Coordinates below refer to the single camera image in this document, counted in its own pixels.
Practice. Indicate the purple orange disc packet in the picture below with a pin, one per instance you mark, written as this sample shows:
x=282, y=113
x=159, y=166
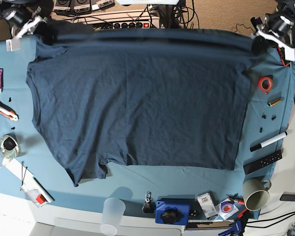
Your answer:
x=226, y=209

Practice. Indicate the black key fob with chain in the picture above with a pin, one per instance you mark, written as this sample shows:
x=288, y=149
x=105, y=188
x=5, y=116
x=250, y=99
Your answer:
x=148, y=206

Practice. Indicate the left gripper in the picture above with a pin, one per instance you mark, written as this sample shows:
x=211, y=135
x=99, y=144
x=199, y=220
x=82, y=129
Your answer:
x=259, y=45

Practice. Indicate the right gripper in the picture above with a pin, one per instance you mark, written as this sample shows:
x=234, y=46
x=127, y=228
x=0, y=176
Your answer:
x=25, y=17

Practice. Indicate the clear tape roll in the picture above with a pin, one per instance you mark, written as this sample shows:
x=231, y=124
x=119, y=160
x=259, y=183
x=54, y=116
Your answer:
x=9, y=147

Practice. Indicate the white red tube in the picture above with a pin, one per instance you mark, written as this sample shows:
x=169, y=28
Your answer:
x=34, y=195

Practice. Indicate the light blue table cloth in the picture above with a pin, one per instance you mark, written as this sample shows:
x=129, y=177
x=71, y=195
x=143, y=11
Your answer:
x=130, y=183

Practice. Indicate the grey green mug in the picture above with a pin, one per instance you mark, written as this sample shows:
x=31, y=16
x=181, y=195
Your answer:
x=255, y=193

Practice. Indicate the red tape roll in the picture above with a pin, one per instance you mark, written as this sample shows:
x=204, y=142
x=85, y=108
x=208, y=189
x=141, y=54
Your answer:
x=265, y=84

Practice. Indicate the white paper strip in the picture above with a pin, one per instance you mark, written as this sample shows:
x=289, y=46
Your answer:
x=27, y=178

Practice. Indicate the white barcode package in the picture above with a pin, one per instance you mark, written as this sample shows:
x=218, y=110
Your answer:
x=208, y=208

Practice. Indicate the blue clamp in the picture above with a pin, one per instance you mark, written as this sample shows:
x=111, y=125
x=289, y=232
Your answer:
x=237, y=228

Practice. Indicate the blue box with knob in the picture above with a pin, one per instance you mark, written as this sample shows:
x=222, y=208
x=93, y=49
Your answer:
x=172, y=211

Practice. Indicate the translucent plastic cup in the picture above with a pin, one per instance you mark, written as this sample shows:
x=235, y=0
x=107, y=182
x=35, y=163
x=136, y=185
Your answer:
x=113, y=211

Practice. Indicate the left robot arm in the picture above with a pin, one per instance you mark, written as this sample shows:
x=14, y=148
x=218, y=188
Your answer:
x=288, y=7

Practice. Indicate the black white marker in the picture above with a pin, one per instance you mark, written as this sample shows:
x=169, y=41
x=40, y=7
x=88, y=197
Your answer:
x=269, y=141

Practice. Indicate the dark blue T-shirt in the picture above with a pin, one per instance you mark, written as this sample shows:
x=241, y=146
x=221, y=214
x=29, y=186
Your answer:
x=141, y=97

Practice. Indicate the black remote control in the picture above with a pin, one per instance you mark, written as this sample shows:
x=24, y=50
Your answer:
x=262, y=162

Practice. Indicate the orange black tool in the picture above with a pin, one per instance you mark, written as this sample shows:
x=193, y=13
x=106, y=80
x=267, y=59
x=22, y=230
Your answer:
x=281, y=54

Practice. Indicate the white power strip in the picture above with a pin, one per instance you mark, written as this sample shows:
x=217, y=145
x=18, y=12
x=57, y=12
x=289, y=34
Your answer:
x=117, y=20

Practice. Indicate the black small device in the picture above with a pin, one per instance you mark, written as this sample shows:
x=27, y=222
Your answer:
x=287, y=197

